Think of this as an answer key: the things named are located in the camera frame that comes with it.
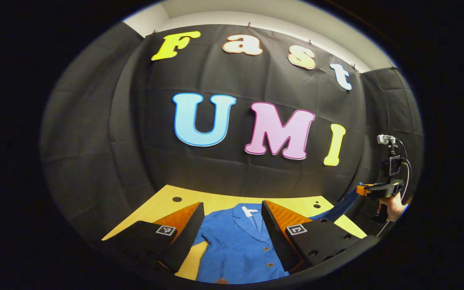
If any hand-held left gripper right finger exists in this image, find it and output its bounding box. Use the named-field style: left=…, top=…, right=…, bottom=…
left=261, top=199, right=380, bottom=275

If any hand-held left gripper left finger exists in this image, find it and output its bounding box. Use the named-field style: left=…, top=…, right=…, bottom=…
left=101, top=202, right=205, bottom=275

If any blue button shirt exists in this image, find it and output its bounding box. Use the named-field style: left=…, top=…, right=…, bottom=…
left=194, top=187, right=359, bottom=285

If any black cable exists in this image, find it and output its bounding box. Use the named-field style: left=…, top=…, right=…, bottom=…
left=395, top=138, right=413, bottom=203

